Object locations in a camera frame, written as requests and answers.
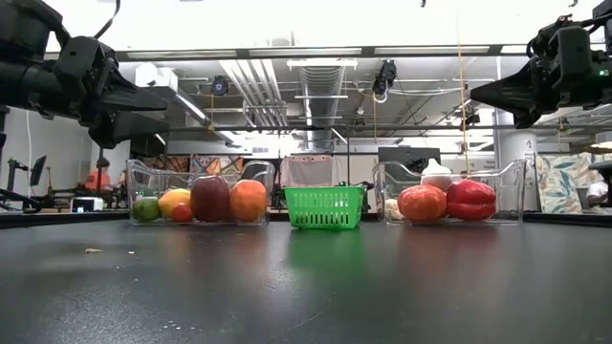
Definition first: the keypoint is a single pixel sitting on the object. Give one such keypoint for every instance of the white hanging cloth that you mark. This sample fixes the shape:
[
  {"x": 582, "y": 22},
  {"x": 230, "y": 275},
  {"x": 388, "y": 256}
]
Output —
[{"x": 308, "y": 171}]

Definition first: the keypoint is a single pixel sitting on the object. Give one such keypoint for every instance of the green lime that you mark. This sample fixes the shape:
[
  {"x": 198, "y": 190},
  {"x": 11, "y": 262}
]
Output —
[{"x": 146, "y": 209}]

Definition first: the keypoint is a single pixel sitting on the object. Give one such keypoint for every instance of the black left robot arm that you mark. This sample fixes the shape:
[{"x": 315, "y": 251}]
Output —
[{"x": 28, "y": 81}]

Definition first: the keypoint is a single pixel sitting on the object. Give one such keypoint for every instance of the clear plastic bin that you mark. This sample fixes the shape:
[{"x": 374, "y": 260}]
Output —
[
  {"x": 511, "y": 191},
  {"x": 143, "y": 181}
]

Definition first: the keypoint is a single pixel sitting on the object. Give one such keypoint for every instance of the small red cherry tomato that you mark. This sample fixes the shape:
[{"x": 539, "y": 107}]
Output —
[{"x": 182, "y": 213}]

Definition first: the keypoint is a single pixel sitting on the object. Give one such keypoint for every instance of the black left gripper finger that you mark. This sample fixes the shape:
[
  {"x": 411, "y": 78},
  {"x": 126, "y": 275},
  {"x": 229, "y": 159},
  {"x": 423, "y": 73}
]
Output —
[
  {"x": 129, "y": 98},
  {"x": 124, "y": 129}
]

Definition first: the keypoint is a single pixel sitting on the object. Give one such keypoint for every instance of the gray overhead beam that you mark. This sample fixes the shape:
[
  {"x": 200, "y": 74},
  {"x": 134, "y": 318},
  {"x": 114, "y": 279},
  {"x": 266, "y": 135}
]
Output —
[{"x": 239, "y": 52}]

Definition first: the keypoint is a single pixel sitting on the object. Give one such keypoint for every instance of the floral patterned curtain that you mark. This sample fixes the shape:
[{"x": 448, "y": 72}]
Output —
[{"x": 559, "y": 184}]

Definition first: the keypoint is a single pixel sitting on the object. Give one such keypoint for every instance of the black monitor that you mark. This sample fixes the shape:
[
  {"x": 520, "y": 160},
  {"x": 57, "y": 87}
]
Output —
[{"x": 38, "y": 169}]

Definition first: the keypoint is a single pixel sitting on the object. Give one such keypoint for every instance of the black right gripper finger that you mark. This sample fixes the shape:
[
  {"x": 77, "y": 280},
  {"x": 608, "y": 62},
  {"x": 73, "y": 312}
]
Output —
[
  {"x": 528, "y": 117},
  {"x": 511, "y": 88}
]

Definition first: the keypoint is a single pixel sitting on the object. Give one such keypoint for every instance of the white round column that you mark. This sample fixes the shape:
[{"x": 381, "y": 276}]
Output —
[{"x": 516, "y": 148}]

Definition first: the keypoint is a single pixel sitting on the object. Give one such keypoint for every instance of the silver ventilation duct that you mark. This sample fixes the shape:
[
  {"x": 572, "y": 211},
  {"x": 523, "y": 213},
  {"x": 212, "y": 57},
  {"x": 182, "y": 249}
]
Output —
[{"x": 321, "y": 86}]

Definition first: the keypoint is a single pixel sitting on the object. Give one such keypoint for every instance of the green plastic basket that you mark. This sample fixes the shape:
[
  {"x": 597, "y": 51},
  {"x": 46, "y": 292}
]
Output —
[{"x": 325, "y": 208}]

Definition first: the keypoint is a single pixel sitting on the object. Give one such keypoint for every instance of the white box device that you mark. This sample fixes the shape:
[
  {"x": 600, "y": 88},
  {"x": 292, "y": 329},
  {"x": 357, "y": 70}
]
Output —
[{"x": 86, "y": 204}]

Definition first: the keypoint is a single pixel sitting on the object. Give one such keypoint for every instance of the colourful wall mural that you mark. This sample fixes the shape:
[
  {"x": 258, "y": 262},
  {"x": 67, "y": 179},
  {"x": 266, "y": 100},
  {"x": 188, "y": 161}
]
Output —
[{"x": 215, "y": 165}]

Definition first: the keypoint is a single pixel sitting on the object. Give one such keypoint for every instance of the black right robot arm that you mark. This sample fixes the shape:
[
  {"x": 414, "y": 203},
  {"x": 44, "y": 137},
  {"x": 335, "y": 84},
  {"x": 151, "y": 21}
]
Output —
[{"x": 605, "y": 57}]

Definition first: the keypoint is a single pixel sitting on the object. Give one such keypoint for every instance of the orange fruit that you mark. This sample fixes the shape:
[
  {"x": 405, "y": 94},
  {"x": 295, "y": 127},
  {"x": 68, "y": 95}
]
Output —
[{"x": 248, "y": 200}]

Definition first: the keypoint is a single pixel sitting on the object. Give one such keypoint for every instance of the white garlic bulb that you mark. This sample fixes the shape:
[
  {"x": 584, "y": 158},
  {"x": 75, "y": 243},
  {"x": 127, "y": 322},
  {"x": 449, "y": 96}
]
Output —
[
  {"x": 393, "y": 208},
  {"x": 436, "y": 174}
]

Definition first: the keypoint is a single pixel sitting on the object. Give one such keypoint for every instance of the black hanging camera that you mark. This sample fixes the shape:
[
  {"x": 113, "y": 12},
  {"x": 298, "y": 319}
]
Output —
[{"x": 385, "y": 76}]

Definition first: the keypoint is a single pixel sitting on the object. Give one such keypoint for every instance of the round black ceiling device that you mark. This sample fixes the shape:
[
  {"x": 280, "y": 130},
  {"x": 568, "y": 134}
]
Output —
[{"x": 220, "y": 86}]

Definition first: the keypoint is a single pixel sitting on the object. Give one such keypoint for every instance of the person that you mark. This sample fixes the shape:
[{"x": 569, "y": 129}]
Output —
[
  {"x": 98, "y": 181},
  {"x": 597, "y": 191}
]

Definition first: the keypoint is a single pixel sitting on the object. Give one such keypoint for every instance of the yellow lemon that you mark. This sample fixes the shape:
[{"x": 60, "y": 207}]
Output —
[{"x": 173, "y": 198}]

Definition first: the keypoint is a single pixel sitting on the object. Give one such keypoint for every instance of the orange-red ridged pumpkin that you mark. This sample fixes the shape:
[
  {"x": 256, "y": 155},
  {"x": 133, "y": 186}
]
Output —
[{"x": 421, "y": 203}]

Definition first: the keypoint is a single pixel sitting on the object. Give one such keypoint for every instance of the red bell pepper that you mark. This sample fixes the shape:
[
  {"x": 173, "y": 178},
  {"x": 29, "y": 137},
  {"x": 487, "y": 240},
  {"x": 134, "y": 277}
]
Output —
[{"x": 471, "y": 199}]

